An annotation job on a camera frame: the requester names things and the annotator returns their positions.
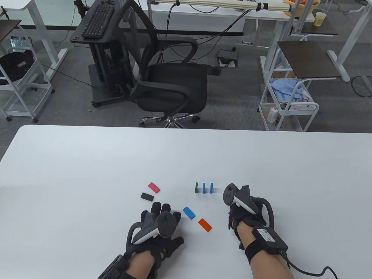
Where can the person's right hand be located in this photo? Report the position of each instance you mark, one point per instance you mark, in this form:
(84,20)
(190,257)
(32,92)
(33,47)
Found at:
(244,219)

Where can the person's left hand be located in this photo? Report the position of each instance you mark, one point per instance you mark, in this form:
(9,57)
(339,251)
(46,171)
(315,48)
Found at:
(170,245)

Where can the grey white handheld controller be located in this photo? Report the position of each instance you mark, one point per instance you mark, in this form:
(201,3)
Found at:
(245,200)
(166,224)

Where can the orange domino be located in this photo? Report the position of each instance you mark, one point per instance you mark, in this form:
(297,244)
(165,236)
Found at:
(205,225)

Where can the black domino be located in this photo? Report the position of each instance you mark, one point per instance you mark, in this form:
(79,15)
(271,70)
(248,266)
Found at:
(147,196)

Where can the pink domino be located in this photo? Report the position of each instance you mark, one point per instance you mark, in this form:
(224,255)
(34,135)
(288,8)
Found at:
(154,187)

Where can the white power strip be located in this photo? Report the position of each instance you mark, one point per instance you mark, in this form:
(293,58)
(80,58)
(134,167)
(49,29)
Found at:
(272,114)

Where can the white rolling utility cart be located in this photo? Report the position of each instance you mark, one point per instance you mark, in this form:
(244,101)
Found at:
(312,108)
(35,84)

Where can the light blue cloth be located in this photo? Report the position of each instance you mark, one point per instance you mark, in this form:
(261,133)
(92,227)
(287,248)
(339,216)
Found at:
(286,88)

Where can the cardboard box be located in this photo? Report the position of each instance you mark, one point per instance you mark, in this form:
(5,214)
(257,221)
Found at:
(284,75)

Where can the black office chair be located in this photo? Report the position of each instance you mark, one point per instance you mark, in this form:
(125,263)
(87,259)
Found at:
(174,84)

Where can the grey floor power box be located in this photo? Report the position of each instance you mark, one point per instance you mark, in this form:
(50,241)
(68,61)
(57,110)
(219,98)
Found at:
(228,55)

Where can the dark brown side table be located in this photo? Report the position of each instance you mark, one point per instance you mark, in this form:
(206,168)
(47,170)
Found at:
(311,59)
(319,30)
(8,29)

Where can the white desk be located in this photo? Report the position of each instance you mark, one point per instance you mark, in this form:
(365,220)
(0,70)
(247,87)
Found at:
(340,66)
(189,17)
(17,5)

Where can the black rolling computer stand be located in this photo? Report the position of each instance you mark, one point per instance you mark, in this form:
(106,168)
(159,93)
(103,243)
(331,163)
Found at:
(101,55)

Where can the yellow white paper cup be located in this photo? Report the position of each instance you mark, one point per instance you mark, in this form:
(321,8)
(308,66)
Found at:
(319,19)

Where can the beige rolled bamboo mat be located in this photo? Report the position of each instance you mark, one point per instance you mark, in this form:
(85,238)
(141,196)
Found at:
(218,3)

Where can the black keyboard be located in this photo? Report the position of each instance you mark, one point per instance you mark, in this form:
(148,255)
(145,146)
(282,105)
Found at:
(97,21)

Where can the black bag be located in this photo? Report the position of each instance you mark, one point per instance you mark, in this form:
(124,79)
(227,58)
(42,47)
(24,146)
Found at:
(16,65)

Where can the clear plastic packet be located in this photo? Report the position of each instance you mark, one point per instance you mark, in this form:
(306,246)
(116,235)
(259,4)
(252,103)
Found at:
(19,43)

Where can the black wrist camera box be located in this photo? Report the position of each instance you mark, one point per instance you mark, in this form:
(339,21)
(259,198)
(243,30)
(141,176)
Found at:
(113,268)
(268,239)

